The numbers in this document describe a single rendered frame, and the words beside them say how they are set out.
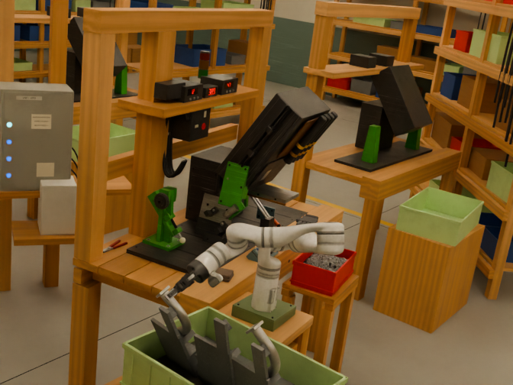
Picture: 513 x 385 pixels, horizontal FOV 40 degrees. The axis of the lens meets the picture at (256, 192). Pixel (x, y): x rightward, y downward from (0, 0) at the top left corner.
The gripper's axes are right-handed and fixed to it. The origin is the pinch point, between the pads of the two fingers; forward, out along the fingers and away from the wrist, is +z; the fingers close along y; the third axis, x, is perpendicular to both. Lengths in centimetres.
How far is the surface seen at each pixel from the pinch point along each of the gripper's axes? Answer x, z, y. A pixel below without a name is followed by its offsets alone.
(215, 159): -37, -93, -91
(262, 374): 35.1, 0.2, 18.7
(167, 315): 4.2, 5.5, 3.1
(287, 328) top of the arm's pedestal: 40, -40, -38
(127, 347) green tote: 3.8, 16.7, -15.5
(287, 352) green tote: 40.7, -21.5, -8.4
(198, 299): 9, -25, -50
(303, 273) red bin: 32, -78, -70
